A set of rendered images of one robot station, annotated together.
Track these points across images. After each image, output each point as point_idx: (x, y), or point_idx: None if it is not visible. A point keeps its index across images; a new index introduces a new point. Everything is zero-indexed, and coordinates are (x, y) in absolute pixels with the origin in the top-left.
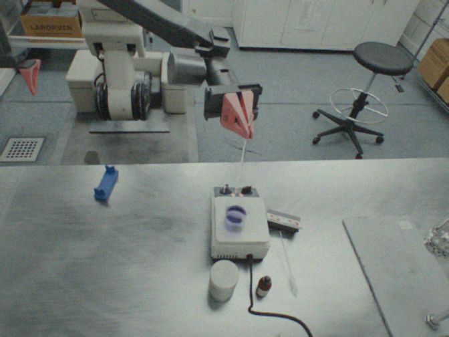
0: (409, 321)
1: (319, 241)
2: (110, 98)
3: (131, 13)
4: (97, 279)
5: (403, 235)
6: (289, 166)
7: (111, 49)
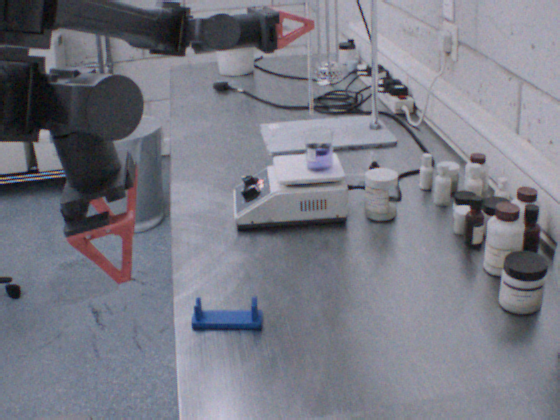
0: (379, 134)
1: None
2: None
3: (128, 20)
4: (402, 293)
5: (287, 128)
6: (182, 181)
7: None
